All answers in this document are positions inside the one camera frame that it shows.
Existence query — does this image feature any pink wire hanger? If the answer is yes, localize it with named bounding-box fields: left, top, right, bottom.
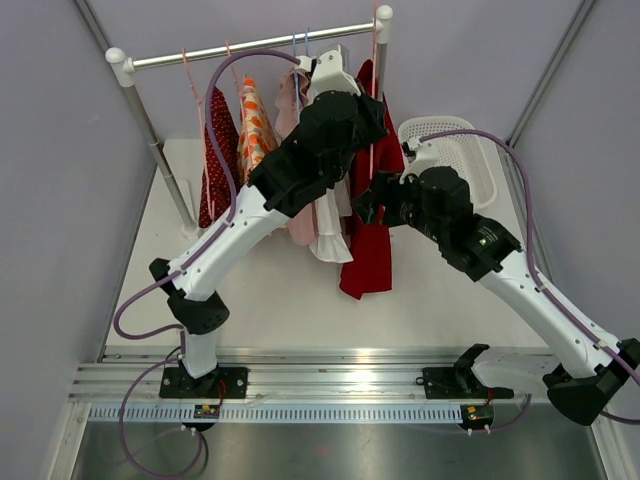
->
left=369, top=0, right=378, bottom=181

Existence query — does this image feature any pink hanger middle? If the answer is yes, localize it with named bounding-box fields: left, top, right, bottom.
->
left=231, top=66, right=250, bottom=157

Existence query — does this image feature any white skirt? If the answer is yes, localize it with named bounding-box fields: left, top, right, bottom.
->
left=305, top=74, right=355, bottom=264

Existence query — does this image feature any pink hanger left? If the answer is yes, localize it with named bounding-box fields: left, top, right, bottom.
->
left=181, top=48, right=215, bottom=223

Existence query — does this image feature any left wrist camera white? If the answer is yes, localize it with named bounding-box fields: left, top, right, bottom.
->
left=296, top=44, right=361, bottom=103

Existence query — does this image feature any red polka dot skirt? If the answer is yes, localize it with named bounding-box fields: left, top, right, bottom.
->
left=198, top=87, right=242, bottom=229

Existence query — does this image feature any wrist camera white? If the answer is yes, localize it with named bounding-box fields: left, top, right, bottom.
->
left=296, top=44, right=361, bottom=103
left=400, top=137, right=440, bottom=183

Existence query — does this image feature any slotted cable duct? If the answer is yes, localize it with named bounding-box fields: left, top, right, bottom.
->
left=89, top=403, right=462, bottom=424

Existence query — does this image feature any metal clothes rack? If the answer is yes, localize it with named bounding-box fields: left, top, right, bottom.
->
left=104, top=5, right=393, bottom=239

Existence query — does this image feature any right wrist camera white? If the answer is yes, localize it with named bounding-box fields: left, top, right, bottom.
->
left=400, top=137, right=440, bottom=183

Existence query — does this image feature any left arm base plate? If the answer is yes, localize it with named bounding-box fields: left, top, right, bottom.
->
left=159, top=364, right=249, bottom=400

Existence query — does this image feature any white plastic basket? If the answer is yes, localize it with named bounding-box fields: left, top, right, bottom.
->
left=397, top=116, right=497, bottom=210

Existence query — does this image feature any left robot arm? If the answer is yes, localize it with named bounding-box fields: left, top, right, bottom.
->
left=149, top=90, right=388, bottom=397

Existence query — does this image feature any pink skirt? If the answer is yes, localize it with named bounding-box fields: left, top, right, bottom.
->
left=275, top=68, right=316, bottom=248

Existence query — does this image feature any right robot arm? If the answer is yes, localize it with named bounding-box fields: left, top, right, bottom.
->
left=352, top=167, right=639, bottom=426

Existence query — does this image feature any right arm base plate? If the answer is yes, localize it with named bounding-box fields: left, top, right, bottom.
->
left=415, top=366, right=515, bottom=401

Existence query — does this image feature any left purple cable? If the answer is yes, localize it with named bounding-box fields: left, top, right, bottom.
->
left=113, top=48, right=301, bottom=474

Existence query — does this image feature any aluminium rail frame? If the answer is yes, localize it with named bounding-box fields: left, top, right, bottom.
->
left=67, top=344, right=614, bottom=404

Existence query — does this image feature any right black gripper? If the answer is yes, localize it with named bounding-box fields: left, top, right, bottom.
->
left=351, top=170, right=449, bottom=245

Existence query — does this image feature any orange floral skirt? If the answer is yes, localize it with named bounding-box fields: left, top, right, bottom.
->
left=238, top=76, right=278, bottom=183

